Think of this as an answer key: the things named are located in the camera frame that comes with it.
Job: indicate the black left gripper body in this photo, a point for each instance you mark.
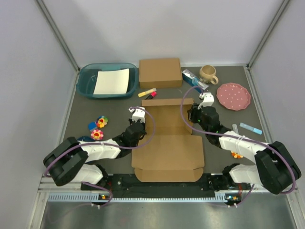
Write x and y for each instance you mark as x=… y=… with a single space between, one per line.
x=144 y=132

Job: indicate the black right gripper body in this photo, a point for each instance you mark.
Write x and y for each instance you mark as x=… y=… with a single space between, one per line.
x=196 y=117

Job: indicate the brown cardboard box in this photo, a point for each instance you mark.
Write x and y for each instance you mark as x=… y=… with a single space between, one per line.
x=160 y=73
x=169 y=152

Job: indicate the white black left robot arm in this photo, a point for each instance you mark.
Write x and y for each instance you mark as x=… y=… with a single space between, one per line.
x=72 y=160

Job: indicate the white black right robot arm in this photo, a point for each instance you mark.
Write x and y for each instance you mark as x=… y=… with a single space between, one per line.
x=273 y=166

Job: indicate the closed brown cardboard box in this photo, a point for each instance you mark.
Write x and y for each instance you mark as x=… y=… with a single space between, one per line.
x=160 y=73

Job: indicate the orange grey marker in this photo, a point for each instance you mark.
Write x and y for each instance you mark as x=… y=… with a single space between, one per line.
x=235 y=128

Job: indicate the green yellow plush flower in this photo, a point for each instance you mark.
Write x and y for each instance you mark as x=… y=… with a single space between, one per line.
x=101 y=121

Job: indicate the pink plush flower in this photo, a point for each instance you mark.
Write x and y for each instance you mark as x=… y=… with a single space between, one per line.
x=97 y=134

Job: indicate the pink dotted plate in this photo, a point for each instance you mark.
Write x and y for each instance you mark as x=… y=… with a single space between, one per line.
x=233 y=96

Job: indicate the beige ceramic mug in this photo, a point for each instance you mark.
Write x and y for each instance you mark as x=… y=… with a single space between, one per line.
x=208 y=74

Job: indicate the yellow highlighter pen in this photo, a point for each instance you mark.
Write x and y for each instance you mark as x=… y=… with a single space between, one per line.
x=148 y=92

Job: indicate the blue toothbrush package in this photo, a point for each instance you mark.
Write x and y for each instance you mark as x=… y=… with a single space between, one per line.
x=193 y=80

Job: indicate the dark blue patterned pouch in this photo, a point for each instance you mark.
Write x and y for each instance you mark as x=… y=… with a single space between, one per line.
x=85 y=139

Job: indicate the orange plush flower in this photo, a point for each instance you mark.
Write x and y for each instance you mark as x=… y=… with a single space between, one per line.
x=236 y=155

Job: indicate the black pink highlighter pen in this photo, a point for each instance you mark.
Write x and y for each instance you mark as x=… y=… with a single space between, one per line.
x=151 y=96

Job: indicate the light blue marker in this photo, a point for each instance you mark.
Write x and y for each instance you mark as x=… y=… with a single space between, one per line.
x=250 y=128

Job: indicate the white paper sheet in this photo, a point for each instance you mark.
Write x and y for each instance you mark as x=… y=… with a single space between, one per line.
x=112 y=82

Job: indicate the teal plastic bin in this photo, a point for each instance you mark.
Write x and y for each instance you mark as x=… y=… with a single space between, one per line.
x=88 y=77

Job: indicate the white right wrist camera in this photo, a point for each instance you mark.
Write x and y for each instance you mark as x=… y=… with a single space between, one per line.
x=207 y=99

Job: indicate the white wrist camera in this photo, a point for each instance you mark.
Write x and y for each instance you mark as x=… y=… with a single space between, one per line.
x=207 y=99
x=138 y=114

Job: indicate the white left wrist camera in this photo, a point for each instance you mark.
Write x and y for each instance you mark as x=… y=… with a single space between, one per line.
x=138 y=114

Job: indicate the grey slotted cable duct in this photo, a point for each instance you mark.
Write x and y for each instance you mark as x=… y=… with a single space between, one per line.
x=95 y=197

